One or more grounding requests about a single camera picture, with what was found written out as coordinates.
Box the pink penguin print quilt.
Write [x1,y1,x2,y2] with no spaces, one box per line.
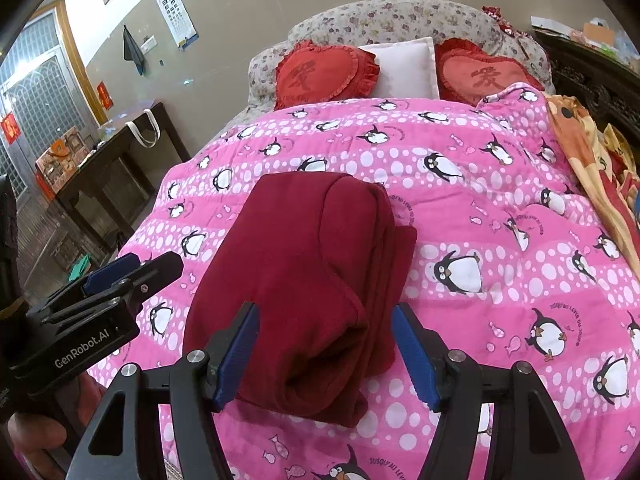
[86,81,640,480]

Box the red door decoration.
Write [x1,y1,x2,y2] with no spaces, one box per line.
[96,81,114,110]

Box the orange cartoon blanket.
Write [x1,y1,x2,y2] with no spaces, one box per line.
[546,94,639,273]

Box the dark wooden side table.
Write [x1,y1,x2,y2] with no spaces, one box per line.
[46,101,192,261]

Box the floral padded headboard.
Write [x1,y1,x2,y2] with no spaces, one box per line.
[219,0,554,134]

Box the dark cloth hanging on wall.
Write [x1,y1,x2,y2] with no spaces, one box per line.
[122,25,145,76]

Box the person's left hand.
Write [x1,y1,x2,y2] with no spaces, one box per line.
[8,373,106,479]

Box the colourful gift box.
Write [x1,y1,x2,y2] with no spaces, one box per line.
[36,127,90,195]

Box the dark red fleece garment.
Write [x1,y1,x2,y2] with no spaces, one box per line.
[183,172,416,427]

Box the wall eye chart poster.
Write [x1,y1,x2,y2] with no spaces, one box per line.
[155,0,198,50]

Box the white square pillow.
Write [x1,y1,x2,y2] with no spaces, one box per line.
[360,37,439,100]

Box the right red heart pillow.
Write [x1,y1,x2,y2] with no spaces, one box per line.
[435,38,544,105]

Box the dark carved wooden cabinet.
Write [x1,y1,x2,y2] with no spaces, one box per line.
[534,32,640,152]

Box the left red heart pillow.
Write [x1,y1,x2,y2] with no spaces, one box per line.
[274,40,380,110]

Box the green item under table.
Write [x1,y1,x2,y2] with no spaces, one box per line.
[67,254,92,283]

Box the red heart pillow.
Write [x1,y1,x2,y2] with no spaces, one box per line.
[435,38,544,105]
[274,40,380,110]

